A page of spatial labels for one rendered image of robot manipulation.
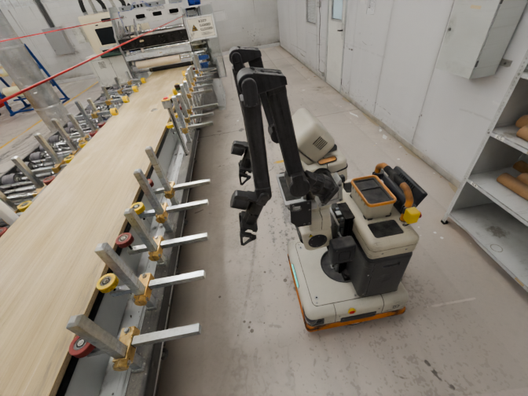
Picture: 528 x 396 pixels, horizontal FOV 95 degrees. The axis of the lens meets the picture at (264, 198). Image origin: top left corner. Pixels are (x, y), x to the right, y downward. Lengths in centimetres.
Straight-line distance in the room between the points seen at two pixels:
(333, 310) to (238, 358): 70
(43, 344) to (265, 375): 115
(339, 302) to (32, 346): 145
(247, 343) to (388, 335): 93
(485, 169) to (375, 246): 143
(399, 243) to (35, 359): 153
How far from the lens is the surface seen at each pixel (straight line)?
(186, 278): 123
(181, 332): 109
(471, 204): 276
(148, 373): 127
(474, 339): 216
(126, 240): 144
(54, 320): 136
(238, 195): 89
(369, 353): 191
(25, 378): 129
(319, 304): 167
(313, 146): 98
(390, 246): 132
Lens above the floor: 178
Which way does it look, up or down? 40 degrees down
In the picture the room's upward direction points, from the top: 9 degrees counter-clockwise
